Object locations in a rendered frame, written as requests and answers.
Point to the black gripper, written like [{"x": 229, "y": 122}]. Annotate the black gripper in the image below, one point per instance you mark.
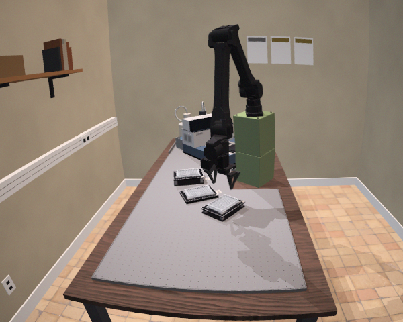
[{"x": 226, "y": 171}]

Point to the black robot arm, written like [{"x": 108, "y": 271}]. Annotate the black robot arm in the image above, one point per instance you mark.
[{"x": 249, "y": 88}]

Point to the white microplate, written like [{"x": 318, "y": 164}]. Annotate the white microplate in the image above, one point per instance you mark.
[
  {"x": 223, "y": 203},
  {"x": 188, "y": 173},
  {"x": 198, "y": 191}
]

